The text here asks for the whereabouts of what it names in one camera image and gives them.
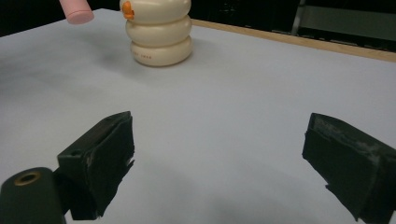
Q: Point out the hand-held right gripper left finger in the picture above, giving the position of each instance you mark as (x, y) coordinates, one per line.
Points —
(102, 161)

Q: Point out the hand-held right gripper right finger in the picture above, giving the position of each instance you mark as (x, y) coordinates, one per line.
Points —
(351, 168)

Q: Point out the cream ribbed holder cup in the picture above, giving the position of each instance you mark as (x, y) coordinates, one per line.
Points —
(160, 34)

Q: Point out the pink hairbrush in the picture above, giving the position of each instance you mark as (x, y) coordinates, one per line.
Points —
(76, 11)

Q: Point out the wooden table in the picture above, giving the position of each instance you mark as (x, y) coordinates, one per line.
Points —
(295, 39)

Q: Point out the white table mat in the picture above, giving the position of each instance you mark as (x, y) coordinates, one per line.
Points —
(218, 109)

